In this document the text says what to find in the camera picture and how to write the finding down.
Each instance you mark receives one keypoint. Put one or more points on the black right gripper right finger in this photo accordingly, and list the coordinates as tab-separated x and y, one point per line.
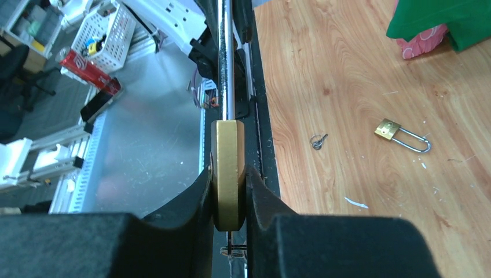
283	243

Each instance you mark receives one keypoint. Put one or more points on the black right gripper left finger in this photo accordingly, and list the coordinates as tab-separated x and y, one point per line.
174	241

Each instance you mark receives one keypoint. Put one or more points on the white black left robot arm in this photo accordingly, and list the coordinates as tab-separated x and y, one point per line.
191	25

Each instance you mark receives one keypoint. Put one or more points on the black smartphone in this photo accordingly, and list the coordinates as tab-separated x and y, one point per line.
98	104

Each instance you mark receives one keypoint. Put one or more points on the red drink can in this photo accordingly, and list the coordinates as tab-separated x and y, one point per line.
81	67

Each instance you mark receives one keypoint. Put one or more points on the white perforated plastic basket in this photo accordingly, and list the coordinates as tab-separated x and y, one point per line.
105	35

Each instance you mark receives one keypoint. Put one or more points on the pink patterned garment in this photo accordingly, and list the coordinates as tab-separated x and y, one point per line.
423	42

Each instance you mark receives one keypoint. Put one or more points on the green garment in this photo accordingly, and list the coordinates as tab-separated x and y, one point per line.
467	22

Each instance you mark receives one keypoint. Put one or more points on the white aluminium frame parts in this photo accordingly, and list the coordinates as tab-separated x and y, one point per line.
27	162

